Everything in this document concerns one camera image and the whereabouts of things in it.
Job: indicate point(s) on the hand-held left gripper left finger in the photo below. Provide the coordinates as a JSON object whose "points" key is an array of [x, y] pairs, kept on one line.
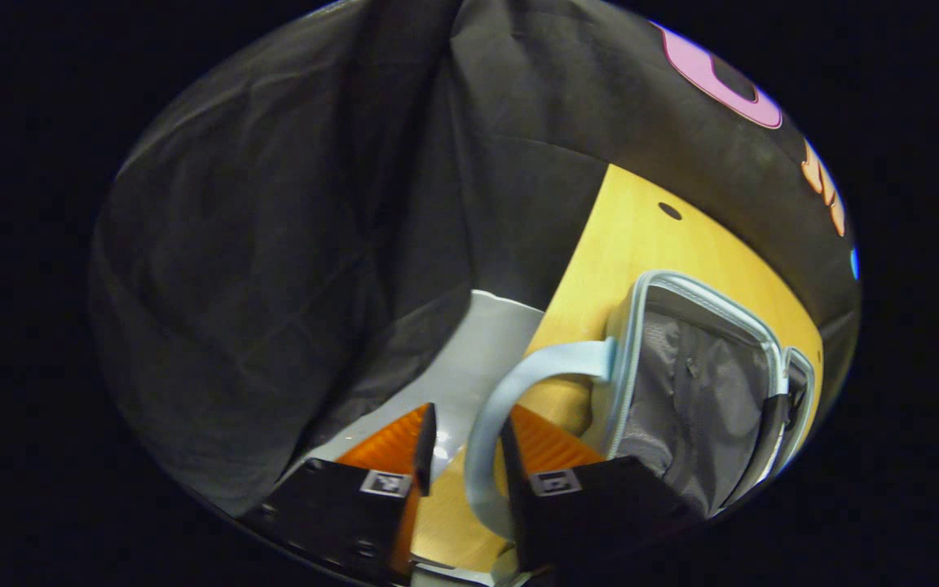
{"points": [[425, 444]]}

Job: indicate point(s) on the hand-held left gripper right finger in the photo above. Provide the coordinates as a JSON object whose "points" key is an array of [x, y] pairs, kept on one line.
{"points": [[516, 465]]}

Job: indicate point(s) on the black backdrop cloth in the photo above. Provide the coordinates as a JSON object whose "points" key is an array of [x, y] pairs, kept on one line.
{"points": [[274, 244]]}

